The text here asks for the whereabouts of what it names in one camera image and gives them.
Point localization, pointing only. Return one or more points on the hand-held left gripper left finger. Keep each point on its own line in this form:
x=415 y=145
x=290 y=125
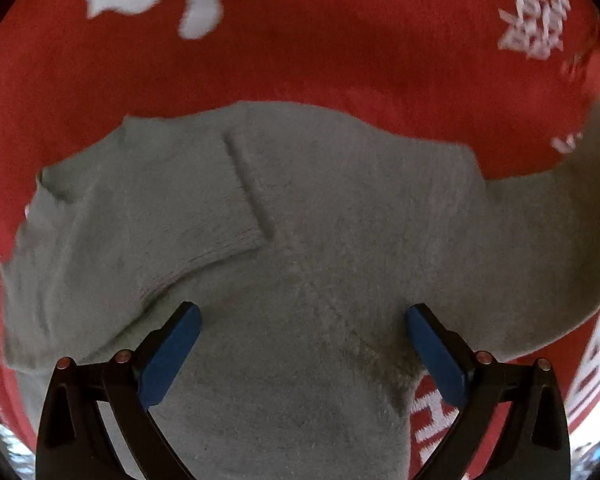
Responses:
x=172 y=347

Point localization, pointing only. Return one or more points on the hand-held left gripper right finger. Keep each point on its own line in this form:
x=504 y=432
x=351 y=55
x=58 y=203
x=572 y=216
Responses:
x=432 y=350

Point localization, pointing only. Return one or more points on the red printed blanket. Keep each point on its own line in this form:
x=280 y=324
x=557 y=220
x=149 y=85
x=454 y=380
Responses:
x=330 y=45

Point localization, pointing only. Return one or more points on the grey knit sweater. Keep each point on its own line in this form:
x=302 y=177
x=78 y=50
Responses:
x=300 y=240

